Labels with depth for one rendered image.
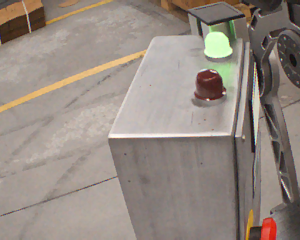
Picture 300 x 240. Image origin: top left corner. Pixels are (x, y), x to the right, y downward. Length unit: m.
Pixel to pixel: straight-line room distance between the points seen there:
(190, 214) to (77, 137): 2.73
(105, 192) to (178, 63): 2.26
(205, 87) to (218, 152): 0.05
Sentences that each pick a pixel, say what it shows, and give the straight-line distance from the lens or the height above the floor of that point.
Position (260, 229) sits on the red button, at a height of 1.34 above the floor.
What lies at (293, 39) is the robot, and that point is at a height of 1.19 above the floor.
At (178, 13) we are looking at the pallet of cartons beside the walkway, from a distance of 4.43.
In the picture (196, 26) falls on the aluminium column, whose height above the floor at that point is 1.49.
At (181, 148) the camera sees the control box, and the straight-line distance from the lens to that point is 0.42.
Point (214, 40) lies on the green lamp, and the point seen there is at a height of 1.50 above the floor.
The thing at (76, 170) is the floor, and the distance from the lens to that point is 2.94.
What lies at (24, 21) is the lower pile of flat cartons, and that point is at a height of 0.13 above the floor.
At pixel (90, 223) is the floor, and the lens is 2.59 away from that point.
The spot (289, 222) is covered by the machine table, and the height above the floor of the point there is 0.83.
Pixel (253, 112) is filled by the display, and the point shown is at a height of 1.44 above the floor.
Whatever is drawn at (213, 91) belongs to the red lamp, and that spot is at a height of 1.49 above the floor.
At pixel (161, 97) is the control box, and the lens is 0.46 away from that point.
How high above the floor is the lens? 1.71
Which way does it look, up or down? 33 degrees down
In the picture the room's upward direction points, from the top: 12 degrees counter-clockwise
